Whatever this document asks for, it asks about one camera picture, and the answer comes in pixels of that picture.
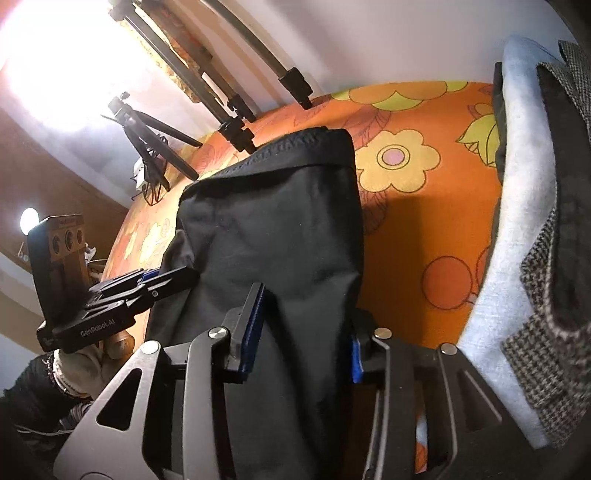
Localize black pants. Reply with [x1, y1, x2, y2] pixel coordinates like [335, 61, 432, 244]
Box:
[146, 127, 363, 479]

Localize left gloved hand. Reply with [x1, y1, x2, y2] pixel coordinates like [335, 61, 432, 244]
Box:
[52, 330, 135, 399]

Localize white clip desk lamp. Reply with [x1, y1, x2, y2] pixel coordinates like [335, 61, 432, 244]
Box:
[18, 207, 40, 262]

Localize small black tripod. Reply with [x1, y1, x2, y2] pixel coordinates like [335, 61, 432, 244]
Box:
[105, 92, 202, 206]

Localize folded grey garment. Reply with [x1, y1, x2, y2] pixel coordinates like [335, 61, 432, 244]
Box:
[501, 41, 590, 447]

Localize silver tripod stand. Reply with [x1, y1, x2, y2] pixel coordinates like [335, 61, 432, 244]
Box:
[110, 1, 312, 154]

